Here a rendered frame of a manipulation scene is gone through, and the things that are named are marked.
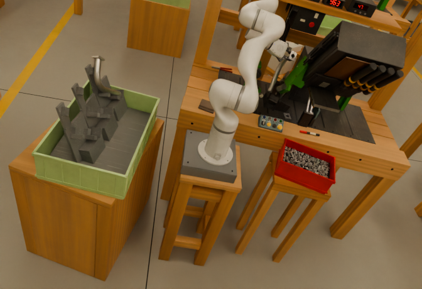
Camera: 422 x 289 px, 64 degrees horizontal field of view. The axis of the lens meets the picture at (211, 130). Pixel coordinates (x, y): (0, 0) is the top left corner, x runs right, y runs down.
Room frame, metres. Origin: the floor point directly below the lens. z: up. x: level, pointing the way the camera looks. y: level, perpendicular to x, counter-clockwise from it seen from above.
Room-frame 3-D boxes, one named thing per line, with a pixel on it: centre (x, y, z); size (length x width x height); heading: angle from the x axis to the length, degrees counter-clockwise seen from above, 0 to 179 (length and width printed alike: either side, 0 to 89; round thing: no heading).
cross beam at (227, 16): (2.39, -0.45, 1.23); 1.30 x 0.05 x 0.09; 97
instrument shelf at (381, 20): (2.28, -0.46, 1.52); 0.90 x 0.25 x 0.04; 97
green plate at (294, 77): (1.95, -0.42, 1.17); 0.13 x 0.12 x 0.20; 97
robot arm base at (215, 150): (1.31, -0.06, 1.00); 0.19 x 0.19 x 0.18
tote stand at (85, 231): (1.25, 0.57, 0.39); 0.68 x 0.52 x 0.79; 177
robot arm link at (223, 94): (1.32, -0.02, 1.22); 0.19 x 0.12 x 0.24; 87
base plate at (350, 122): (2.02, -0.49, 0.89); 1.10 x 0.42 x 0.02; 97
